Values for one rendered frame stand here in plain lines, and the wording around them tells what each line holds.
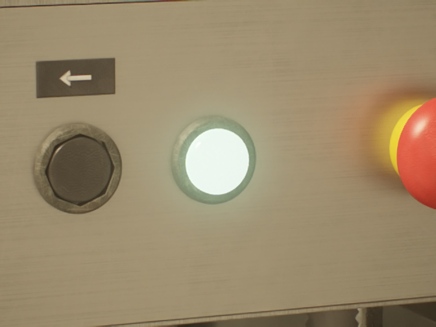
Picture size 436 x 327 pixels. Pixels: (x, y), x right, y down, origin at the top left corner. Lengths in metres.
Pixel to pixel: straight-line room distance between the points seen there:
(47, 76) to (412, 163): 0.13
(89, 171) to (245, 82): 0.06
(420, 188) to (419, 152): 0.01
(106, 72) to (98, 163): 0.03
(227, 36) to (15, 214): 0.09
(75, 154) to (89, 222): 0.03
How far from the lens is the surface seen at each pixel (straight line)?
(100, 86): 0.80
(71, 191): 0.80
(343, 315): 0.94
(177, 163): 0.81
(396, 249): 0.85
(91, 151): 0.80
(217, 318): 0.83
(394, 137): 0.84
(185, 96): 0.81
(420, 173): 0.83
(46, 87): 0.80
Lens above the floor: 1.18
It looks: 9 degrees down
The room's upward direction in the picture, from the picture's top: straight up
